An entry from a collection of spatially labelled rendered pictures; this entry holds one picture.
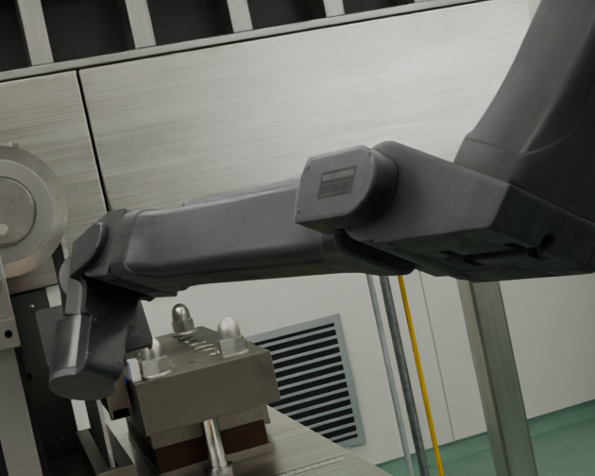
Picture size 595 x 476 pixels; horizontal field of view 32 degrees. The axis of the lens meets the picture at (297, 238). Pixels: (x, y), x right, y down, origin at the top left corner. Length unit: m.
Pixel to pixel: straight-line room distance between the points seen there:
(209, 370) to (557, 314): 3.38
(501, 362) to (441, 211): 1.42
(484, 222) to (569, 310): 4.04
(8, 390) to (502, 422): 1.03
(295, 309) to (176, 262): 3.27
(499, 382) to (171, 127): 0.77
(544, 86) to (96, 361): 0.50
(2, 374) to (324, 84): 0.72
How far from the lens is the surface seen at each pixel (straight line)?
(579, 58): 0.51
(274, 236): 0.66
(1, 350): 1.16
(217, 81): 1.59
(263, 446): 1.28
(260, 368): 1.21
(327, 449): 1.25
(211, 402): 1.20
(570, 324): 4.53
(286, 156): 1.60
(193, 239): 0.76
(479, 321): 1.90
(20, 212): 1.18
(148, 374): 1.21
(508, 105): 0.52
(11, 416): 1.17
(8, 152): 1.21
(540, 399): 4.49
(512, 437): 1.95
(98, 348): 0.89
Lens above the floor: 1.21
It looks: 3 degrees down
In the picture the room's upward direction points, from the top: 12 degrees counter-clockwise
